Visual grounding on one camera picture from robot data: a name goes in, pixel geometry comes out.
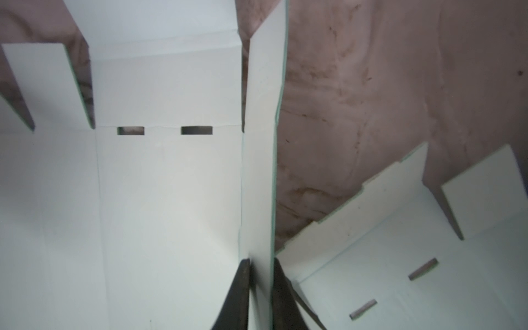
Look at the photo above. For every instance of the mint paper box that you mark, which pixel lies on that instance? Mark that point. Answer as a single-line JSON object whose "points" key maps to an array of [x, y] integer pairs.
{"points": [[141, 218], [390, 259]]}

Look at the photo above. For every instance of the flat mint paper box blank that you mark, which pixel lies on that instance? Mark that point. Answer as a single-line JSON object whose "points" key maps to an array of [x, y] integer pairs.
{"points": [[390, 259]]}

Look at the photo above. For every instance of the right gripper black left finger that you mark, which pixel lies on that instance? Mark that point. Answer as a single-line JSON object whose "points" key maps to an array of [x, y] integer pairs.
{"points": [[234, 312]]}

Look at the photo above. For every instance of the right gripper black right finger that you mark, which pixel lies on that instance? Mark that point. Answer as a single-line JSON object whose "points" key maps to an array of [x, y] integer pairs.
{"points": [[286, 315]]}

